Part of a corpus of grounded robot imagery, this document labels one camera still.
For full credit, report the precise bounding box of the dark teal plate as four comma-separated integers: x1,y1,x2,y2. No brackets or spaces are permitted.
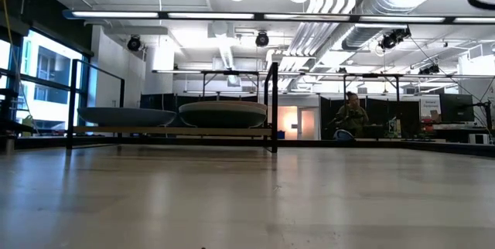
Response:
178,109,268,129

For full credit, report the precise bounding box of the blue plate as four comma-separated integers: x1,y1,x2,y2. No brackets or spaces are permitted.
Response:
77,106,178,128

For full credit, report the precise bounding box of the cream white plate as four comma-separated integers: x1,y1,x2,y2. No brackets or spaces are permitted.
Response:
180,100,268,107

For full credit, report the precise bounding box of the black ceiling spotlight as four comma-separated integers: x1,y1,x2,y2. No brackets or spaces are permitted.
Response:
254,31,270,48
418,63,441,76
126,35,142,53
378,27,412,51

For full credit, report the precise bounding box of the light blue round object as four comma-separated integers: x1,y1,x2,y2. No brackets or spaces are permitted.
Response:
333,128,355,142

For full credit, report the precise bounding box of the long LED light bar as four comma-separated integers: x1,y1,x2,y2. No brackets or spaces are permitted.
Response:
61,9,495,26

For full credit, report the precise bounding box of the person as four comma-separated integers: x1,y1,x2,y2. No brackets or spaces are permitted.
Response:
333,90,370,140

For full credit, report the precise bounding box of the white printed sign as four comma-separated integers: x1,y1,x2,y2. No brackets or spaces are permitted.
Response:
419,96,442,122

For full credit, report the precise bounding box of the large glass window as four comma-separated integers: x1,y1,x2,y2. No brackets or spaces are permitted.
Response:
0,30,92,134

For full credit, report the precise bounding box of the dark background monitor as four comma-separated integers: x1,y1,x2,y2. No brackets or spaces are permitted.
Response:
439,93,476,123

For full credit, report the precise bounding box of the background desk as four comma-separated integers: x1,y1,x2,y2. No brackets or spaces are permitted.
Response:
421,122,495,144

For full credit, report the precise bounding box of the small white box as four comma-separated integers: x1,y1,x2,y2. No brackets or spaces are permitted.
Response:
468,132,491,145

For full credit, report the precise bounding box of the black workstation frame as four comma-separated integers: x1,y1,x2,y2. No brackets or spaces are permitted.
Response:
342,73,401,103
200,70,261,101

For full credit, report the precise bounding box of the black aluminium rig frame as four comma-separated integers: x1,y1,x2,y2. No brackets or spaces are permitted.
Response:
0,67,495,159

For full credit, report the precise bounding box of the silver ventilation duct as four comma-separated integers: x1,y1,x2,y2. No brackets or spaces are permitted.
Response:
342,0,449,51

